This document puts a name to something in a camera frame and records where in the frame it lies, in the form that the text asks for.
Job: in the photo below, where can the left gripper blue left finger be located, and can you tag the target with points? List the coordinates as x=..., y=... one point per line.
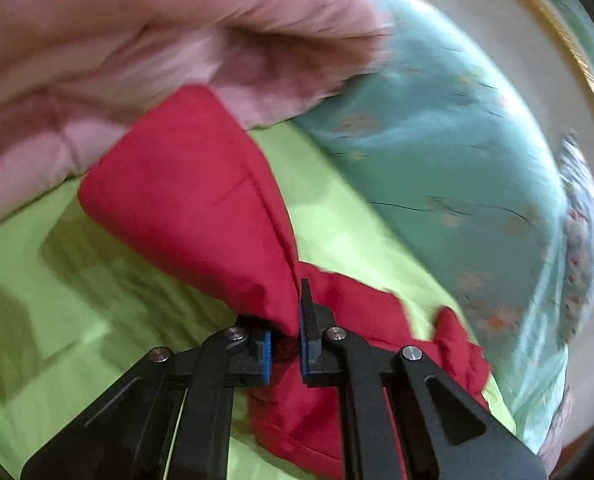
x=168, y=417

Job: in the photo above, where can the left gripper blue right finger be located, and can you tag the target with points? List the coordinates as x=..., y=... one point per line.
x=401, y=415

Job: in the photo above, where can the red puffer jacket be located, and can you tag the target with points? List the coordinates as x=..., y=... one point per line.
x=189, y=190

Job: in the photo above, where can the light green bed sheet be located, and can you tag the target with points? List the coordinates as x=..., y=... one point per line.
x=78, y=308

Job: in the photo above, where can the white patterned pillow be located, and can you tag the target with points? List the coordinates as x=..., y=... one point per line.
x=574, y=287

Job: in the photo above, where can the teal floral quilt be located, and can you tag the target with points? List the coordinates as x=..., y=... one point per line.
x=439, y=143

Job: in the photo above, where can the pink folded blanket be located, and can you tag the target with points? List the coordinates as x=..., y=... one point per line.
x=76, y=74

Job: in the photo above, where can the gold picture frame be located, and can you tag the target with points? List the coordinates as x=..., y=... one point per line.
x=567, y=45

